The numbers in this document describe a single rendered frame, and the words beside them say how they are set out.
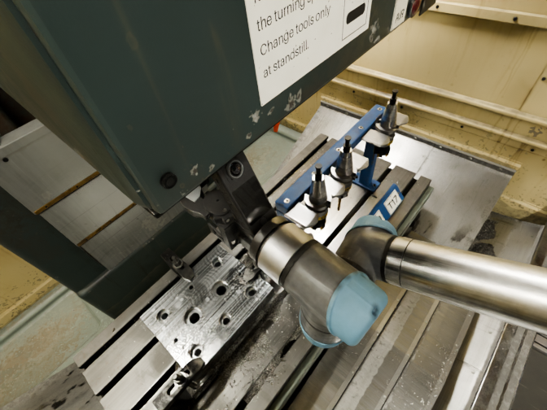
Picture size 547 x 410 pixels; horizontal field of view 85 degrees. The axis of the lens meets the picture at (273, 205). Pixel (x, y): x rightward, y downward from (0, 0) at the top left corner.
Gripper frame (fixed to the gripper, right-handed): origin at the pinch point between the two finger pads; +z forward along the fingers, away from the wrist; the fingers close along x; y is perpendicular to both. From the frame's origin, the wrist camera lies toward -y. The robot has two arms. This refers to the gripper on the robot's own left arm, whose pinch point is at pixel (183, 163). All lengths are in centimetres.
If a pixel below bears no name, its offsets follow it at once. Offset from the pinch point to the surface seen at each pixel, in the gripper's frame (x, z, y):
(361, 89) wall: 98, 24, 45
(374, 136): 50, -8, 23
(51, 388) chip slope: -62, 31, 80
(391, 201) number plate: 56, -18, 50
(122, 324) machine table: -30, 18, 56
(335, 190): 27.7, -11.9, 22.9
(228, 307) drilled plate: -6.2, -5.1, 46.0
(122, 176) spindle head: -11.2, -20.1, -20.8
